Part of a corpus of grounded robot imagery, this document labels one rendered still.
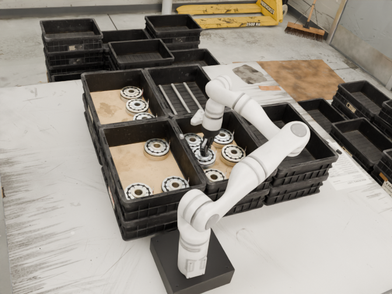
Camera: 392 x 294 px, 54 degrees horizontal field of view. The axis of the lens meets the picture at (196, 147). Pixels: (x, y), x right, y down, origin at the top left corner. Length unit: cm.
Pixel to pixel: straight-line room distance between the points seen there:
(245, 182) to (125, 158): 60
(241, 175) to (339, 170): 93
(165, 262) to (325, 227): 71
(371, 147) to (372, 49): 199
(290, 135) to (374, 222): 72
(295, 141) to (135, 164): 64
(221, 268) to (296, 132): 51
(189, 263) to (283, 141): 48
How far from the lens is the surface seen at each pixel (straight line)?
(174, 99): 190
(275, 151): 120
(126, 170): 151
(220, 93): 133
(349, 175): 198
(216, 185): 137
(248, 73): 249
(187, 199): 107
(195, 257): 122
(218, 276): 133
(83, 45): 297
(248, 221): 159
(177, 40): 317
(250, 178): 113
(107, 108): 181
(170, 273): 131
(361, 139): 286
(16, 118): 201
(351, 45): 483
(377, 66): 460
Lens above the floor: 191
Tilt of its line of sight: 41 degrees down
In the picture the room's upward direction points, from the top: 11 degrees clockwise
